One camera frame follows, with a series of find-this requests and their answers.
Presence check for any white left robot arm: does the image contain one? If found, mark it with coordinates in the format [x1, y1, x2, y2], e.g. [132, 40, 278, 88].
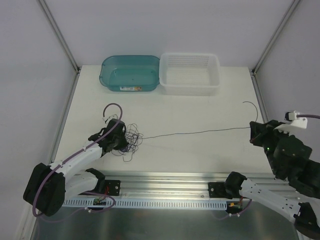
[22, 118, 128, 217]

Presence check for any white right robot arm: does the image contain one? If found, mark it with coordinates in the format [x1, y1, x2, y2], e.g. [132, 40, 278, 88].
[223, 120, 320, 240]

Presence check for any teal plastic basin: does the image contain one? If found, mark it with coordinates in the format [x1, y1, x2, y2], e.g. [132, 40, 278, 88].
[99, 55, 160, 92]

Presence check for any white perforated plastic basket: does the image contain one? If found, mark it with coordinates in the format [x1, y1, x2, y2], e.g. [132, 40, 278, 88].
[159, 52, 221, 96]

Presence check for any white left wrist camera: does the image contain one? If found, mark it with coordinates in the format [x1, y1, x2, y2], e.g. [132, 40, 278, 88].
[102, 114, 119, 124]

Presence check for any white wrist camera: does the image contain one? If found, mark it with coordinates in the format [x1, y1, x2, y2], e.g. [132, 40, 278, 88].
[102, 114, 119, 124]
[284, 111, 308, 129]

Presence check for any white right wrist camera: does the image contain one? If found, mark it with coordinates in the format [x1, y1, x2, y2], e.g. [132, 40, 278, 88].
[284, 111, 308, 129]

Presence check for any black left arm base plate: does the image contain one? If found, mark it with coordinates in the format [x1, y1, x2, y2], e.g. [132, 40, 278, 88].
[97, 179, 121, 196]

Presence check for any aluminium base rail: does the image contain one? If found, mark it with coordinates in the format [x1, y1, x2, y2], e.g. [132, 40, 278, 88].
[62, 171, 288, 201]

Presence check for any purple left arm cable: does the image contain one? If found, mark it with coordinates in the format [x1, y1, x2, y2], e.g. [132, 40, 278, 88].
[32, 102, 123, 218]

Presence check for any white slotted cable duct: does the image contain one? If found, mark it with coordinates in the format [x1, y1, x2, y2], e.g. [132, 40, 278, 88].
[62, 197, 228, 211]

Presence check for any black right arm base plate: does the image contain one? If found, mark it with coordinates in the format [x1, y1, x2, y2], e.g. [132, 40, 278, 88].
[208, 182, 233, 199]

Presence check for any aluminium frame post left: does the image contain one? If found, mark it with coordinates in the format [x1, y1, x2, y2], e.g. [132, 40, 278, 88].
[36, 0, 81, 73]

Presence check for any aluminium frame post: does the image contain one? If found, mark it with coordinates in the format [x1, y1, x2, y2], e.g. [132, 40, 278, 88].
[251, 0, 302, 76]
[36, 0, 81, 73]

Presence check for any aluminium frame post right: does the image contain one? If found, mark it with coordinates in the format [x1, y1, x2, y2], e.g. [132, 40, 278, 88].
[251, 0, 302, 76]

